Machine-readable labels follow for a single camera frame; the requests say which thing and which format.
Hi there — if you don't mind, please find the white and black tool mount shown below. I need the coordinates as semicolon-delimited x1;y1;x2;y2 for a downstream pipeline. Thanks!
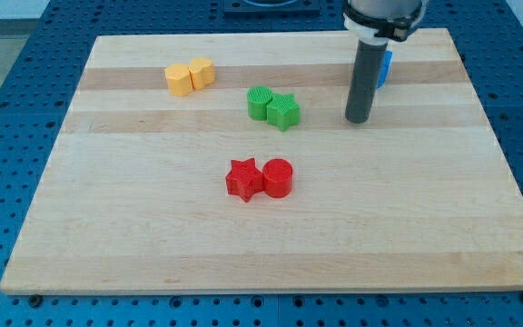
342;0;428;45

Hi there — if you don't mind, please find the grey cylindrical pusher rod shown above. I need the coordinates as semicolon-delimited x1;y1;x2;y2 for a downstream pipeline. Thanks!
345;41;387;124

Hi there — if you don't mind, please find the blue block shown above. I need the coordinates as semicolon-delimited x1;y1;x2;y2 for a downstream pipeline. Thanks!
377;50;393;89

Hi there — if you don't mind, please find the green star block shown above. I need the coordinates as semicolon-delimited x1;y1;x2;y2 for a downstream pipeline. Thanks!
266;94;301;132

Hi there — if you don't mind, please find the green cylinder block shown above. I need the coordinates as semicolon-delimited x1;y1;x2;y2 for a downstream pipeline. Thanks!
246;85;272;121

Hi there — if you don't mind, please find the red cylinder block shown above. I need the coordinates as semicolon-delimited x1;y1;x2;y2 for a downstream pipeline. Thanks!
262;158;293;198

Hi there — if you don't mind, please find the yellow heart block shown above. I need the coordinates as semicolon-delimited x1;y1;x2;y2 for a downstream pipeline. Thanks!
189;57;216;90

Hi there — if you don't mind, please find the red star block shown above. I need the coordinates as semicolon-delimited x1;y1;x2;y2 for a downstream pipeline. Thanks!
225;158;264;203

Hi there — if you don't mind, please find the yellow hexagon block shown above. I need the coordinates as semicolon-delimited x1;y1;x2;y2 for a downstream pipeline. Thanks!
164;64;193;96

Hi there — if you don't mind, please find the wooden board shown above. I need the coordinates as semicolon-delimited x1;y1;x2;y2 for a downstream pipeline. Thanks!
0;28;523;295

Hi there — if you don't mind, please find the dark blue base plate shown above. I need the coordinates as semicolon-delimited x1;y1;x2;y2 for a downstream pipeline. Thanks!
222;0;321;16

